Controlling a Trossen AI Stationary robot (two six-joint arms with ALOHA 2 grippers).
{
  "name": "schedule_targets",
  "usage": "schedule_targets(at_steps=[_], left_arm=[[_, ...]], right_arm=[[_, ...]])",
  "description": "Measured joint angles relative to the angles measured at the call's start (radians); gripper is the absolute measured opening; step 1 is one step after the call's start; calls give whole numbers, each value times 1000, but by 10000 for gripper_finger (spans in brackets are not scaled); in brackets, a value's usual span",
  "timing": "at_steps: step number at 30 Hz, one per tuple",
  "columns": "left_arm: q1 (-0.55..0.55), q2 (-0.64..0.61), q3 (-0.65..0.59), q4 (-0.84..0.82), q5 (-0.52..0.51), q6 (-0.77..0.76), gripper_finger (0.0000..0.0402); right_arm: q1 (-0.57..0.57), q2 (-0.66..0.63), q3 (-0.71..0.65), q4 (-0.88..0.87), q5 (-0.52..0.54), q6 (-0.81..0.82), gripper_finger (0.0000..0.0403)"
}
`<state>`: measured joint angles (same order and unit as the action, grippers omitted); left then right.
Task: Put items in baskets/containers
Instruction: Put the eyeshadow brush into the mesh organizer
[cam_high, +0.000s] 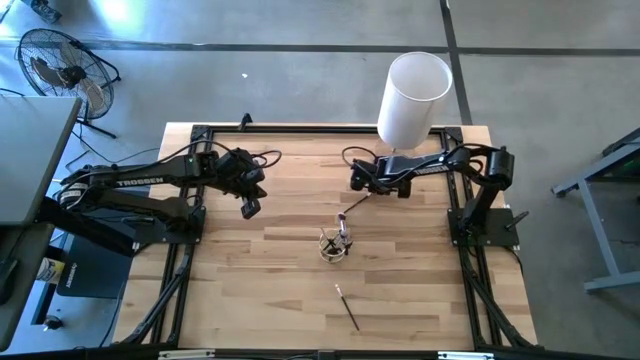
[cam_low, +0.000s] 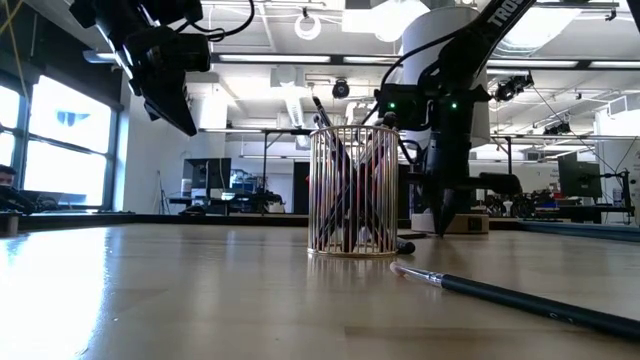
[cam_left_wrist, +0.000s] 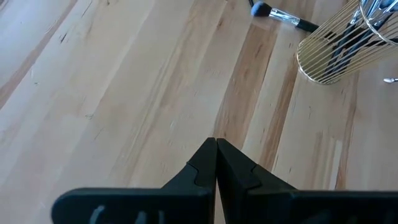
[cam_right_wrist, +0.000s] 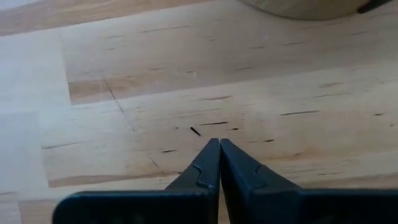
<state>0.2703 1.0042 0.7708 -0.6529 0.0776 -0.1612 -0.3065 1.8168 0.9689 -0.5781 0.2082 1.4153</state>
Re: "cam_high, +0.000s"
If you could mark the black aluminium table frame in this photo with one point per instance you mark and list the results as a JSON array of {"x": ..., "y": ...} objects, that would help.
[{"x": 325, "y": 129}]

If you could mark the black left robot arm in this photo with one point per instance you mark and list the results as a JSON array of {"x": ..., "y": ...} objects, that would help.
[{"x": 140, "y": 181}]

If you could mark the dark blue box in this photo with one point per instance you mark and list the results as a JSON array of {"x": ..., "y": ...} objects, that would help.
[{"x": 45, "y": 10}]

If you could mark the black floor fan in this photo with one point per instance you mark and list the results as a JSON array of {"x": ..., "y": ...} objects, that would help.
[{"x": 70, "y": 75}]

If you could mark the silver metal bracket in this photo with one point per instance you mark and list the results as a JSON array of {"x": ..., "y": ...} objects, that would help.
[
  {"x": 465, "y": 355},
  {"x": 187, "y": 355}
]

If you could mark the grey desk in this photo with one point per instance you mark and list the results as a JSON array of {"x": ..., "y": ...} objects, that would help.
[{"x": 35, "y": 160}]

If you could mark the black computer case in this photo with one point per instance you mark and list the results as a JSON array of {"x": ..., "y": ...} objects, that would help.
[{"x": 95, "y": 270}]

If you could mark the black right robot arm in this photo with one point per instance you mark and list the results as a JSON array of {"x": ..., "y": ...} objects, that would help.
[{"x": 430, "y": 165}]

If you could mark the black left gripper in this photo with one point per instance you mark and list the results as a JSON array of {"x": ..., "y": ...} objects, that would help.
[{"x": 247, "y": 175}]

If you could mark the white shade wooden table lamp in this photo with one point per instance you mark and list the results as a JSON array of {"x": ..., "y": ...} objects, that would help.
[{"x": 412, "y": 100}]

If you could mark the grey metal table frame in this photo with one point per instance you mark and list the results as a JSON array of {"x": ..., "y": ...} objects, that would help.
[{"x": 602, "y": 240}]

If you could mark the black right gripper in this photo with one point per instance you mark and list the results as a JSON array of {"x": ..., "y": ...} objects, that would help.
[{"x": 384, "y": 175}]

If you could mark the desk caster wheel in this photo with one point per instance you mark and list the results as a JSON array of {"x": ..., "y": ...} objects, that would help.
[{"x": 52, "y": 323}]

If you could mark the black desk crossbar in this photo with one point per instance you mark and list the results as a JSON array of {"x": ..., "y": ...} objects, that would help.
[{"x": 85, "y": 227}]

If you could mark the yellow white package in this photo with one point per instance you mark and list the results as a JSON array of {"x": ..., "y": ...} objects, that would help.
[{"x": 50, "y": 270}]

